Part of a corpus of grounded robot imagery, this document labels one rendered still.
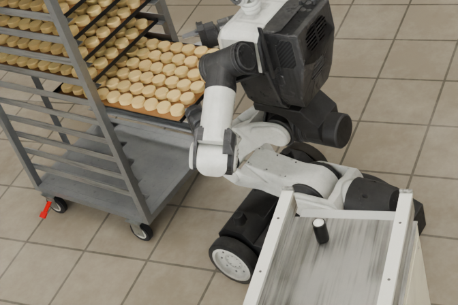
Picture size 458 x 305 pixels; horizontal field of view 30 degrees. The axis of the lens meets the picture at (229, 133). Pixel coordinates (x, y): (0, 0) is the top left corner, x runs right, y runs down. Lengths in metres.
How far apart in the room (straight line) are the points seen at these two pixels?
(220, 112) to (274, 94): 0.31
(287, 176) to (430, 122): 0.87
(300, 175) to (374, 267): 1.04
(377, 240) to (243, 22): 0.86
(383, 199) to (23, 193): 1.80
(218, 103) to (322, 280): 0.64
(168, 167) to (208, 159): 1.18
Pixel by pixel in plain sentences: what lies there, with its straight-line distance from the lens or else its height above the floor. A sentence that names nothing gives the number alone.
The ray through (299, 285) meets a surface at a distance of 1.98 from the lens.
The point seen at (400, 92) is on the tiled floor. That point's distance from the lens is 3.81.
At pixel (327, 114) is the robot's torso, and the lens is 2.72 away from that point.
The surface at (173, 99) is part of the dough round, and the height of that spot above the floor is 0.70.
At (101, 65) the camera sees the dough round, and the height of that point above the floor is 0.78.
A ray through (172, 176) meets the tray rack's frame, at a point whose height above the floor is 0.15.
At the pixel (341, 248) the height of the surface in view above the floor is 0.84.
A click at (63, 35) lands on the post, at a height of 1.01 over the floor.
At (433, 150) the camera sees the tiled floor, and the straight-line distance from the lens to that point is 3.50.
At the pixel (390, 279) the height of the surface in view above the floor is 0.90.
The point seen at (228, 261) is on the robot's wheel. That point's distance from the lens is 3.13.
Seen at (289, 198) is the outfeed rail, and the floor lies 0.90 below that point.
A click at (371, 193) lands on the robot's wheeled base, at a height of 0.35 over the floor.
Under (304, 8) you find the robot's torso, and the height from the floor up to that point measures 1.02.
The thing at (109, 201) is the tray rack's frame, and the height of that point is 0.15.
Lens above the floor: 2.32
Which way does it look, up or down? 37 degrees down
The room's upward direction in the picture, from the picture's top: 18 degrees counter-clockwise
